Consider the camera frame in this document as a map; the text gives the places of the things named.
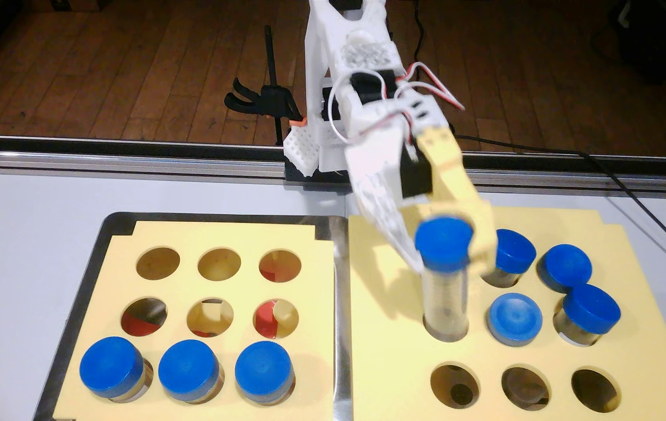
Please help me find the blue-capped test tube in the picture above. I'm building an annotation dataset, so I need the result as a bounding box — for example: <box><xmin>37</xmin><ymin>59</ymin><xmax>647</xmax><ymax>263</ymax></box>
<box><xmin>487</xmin><ymin>292</ymin><xmax>543</xmax><ymax>347</ymax></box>
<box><xmin>158</xmin><ymin>338</ymin><xmax>224</xmax><ymax>404</ymax></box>
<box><xmin>79</xmin><ymin>335</ymin><xmax>154</xmax><ymax>403</ymax></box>
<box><xmin>537</xmin><ymin>244</ymin><xmax>593</xmax><ymax>294</ymax></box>
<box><xmin>235</xmin><ymin>340</ymin><xmax>296</xmax><ymax>406</ymax></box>
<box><xmin>414</xmin><ymin>216</ymin><xmax>476</xmax><ymax>343</ymax></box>
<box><xmin>481</xmin><ymin>229</ymin><xmax>537</xmax><ymax>288</ymax></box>
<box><xmin>553</xmin><ymin>283</ymin><xmax>622</xmax><ymax>347</ymax></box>

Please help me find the steel tray with black rim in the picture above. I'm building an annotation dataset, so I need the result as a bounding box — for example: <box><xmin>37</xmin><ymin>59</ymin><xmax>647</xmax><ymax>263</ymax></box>
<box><xmin>32</xmin><ymin>212</ymin><xmax>352</xmax><ymax>421</ymax></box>

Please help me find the black bag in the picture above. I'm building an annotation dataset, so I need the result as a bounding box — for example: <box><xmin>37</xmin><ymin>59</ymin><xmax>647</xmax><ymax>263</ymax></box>
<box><xmin>589</xmin><ymin>0</ymin><xmax>666</xmax><ymax>85</ymax></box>

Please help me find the red rack under foam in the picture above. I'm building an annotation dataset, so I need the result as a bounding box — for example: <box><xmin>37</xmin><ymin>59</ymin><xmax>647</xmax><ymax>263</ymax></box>
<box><xmin>121</xmin><ymin>257</ymin><xmax>301</xmax><ymax>340</ymax></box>

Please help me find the black bar clamp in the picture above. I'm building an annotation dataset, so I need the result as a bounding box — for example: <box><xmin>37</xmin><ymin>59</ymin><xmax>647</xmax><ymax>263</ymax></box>
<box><xmin>225</xmin><ymin>25</ymin><xmax>306</xmax><ymax>147</ymax></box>

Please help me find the yellow foam tube rack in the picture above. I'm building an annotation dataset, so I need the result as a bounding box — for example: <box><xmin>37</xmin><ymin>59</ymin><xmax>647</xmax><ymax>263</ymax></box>
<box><xmin>52</xmin><ymin>221</ymin><xmax>337</xmax><ymax>421</ymax></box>
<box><xmin>347</xmin><ymin>202</ymin><xmax>666</xmax><ymax>421</ymax></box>

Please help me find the aluminium table edge rail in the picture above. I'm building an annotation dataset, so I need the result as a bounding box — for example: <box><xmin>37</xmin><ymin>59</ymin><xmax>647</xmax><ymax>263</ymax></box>
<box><xmin>0</xmin><ymin>134</ymin><xmax>666</xmax><ymax>195</ymax></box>

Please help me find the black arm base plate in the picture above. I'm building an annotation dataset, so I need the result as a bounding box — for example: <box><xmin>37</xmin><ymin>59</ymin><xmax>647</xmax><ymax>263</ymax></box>
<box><xmin>284</xmin><ymin>159</ymin><xmax>357</xmax><ymax>194</ymax></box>

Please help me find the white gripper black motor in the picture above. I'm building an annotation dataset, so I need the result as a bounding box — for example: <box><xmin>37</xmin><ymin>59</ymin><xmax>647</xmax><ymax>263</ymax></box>
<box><xmin>344</xmin><ymin>122</ymin><xmax>498</xmax><ymax>276</ymax></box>

